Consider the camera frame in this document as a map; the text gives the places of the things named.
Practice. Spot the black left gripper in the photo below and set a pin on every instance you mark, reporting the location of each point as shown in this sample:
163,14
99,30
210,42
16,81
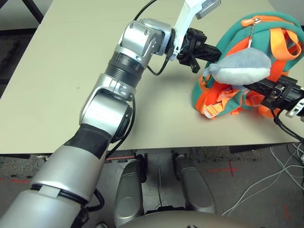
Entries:
192,45

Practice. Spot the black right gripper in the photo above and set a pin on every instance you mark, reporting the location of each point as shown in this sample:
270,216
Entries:
287,92

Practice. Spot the teal and orange backpack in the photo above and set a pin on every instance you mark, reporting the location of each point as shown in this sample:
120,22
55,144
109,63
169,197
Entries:
237,32

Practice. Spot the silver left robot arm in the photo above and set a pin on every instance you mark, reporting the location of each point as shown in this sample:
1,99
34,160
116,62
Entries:
71,166

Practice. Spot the grey plush shark toy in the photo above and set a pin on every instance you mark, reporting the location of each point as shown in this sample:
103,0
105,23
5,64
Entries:
237,69

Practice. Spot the silver robot right leg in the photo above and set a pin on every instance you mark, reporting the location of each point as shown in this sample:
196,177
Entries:
197,190

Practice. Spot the silver robot leg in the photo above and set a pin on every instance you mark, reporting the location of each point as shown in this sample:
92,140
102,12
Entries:
197,190
129,190

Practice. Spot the silver robot left leg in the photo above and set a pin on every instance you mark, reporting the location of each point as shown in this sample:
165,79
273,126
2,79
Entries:
129,190

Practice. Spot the grey speckled shoe tip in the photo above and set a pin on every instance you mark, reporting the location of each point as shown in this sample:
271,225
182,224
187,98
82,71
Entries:
101,225

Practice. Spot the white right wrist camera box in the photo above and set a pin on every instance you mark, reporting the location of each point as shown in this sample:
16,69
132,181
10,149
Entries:
295,109

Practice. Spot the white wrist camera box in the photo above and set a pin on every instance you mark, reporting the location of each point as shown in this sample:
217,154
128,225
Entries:
295,109
184,21

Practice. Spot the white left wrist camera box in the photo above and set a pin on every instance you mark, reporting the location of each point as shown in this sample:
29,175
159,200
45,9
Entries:
184,21

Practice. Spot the black metal table frame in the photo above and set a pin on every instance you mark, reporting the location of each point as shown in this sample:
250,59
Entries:
33,10

